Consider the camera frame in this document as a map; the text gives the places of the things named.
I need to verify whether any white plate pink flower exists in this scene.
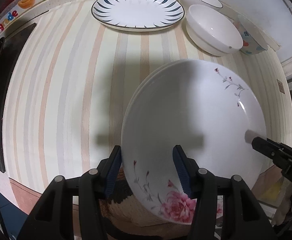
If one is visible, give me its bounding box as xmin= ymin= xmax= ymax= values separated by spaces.
xmin=121 ymin=59 xmax=267 ymax=225

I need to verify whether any floral bowl blue rim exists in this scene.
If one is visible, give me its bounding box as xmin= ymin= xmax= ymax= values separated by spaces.
xmin=234 ymin=14 xmax=268 ymax=55

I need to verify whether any plain white bowl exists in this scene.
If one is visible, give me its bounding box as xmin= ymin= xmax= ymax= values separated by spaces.
xmin=186 ymin=4 xmax=243 ymax=56

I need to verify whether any white plate blue leaf pattern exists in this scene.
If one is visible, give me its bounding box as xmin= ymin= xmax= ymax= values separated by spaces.
xmin=91 ymin=0 xmax=185 ymax=32

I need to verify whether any brown mat label patch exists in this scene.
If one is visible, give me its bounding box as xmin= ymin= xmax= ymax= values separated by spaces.
xmin=276 ymin=79 xmax=285 ymax=94

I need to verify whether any striped cat table mat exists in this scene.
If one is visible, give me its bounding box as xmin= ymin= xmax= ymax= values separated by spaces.
xmin=1 ymin=0 xmax=292 ymax=230

